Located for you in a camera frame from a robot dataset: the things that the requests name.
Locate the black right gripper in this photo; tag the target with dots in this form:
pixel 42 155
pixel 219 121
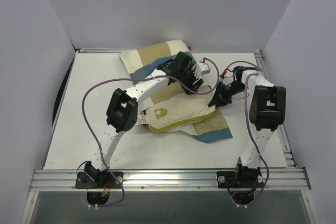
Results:
pixel 221 94

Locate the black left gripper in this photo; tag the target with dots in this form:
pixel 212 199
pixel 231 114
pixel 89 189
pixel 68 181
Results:
pixel 191 82

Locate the cream pillow with yellow edge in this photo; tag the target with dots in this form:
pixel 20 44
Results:
pixel 170 108

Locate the blue tan white checked pillowcase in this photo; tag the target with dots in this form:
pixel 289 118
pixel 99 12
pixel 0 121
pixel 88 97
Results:
pixel 140 63

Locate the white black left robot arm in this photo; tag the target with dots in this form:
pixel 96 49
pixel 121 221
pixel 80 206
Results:
pixel 124 106

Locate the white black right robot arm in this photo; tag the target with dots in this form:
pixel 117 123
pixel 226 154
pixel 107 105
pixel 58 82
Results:
pixel 259 136

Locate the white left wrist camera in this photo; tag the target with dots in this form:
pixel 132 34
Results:
pixel 202 68

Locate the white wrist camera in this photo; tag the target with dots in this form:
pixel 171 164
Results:
pixel 227 73
pixel 202 68

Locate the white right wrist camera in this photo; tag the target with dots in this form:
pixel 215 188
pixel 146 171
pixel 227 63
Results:
pixel 227 73

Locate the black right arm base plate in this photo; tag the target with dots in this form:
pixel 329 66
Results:
pixel 250 178

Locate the aluminium back frame rail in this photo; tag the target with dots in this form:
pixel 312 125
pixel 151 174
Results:
pixel 98 50

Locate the aluminium frame rail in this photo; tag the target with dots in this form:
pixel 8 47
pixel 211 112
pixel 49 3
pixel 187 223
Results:
pixel 165 180
pixel 98 50

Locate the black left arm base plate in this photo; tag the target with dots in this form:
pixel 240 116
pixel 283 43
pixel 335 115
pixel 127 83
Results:
pixel 104 181

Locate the aluminium front frame rail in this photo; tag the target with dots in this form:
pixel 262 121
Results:
pixel 165 180

